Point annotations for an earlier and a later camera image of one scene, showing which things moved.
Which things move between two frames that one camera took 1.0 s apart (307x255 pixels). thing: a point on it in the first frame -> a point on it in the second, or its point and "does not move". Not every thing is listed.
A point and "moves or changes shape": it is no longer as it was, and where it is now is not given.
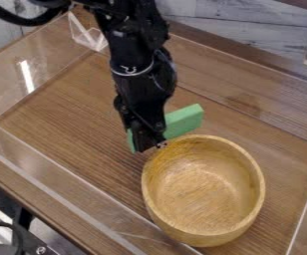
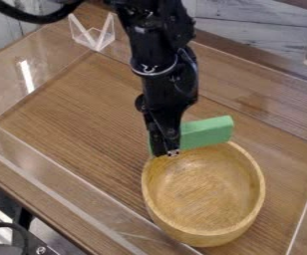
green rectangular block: x=179 y=121 moves or changes shape
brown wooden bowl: x=203 y=189 does not move
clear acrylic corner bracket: x=89 y=37 does not move
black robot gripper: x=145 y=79 -> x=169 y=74
